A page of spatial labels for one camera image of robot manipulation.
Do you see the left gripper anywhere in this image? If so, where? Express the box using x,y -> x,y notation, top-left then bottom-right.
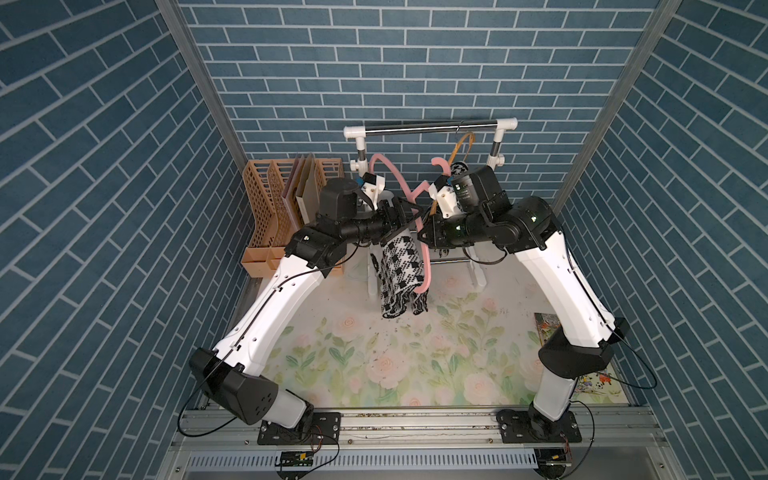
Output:
336,196 -> 423,245

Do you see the orange clothes hanger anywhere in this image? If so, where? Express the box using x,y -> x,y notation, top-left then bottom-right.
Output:
428,122 -> 476,217

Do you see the pink clothes hanger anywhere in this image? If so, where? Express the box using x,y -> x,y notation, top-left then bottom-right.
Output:
369,153 -> 450,294

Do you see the smiley face grey scarf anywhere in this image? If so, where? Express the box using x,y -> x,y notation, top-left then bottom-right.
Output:
370,230 -> 428,319

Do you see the houndstooth black white scarf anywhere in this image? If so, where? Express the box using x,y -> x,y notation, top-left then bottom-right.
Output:
450,161 -> 469,178

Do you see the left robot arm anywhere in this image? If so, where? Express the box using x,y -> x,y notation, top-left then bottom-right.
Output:
189,177 -> 424,432

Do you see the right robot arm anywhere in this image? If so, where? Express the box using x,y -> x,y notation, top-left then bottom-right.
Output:
418,166 -> 628,424

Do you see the white steel clothes rack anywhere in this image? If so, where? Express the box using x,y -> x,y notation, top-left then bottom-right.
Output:
343,117 -> 519,295

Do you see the beige folder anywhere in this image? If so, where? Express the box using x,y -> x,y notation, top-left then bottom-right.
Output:
295,154 -> 319,224

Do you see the orange plastic file organizer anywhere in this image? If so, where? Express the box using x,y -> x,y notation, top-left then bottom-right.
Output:
241,157 -> 344,278

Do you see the colourful picture book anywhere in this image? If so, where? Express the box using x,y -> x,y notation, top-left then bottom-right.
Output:
534,313 -> 624,403

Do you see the right circuit board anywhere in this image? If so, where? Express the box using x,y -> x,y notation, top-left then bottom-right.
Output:
534,448 -> 572,479

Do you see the left green circuit board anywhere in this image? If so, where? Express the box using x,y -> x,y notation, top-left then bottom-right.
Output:
276,451 -> 314,470

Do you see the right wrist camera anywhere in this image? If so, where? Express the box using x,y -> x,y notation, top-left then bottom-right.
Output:
434,184 -> 462,219

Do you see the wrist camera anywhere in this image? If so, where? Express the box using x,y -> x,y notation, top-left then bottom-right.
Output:
361,172 -> 386,210
434,184 -> 462,219

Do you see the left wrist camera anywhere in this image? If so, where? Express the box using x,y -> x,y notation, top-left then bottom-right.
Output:
361,172 -> 386,210

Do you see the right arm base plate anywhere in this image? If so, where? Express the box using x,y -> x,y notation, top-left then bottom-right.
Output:
496,406 -> 582,444

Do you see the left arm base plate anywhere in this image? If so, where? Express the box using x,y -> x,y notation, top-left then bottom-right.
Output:
257,411 -> 342,446

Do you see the aluminium mounting rail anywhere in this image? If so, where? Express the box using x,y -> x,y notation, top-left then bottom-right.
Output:
158,404 -> 684,479

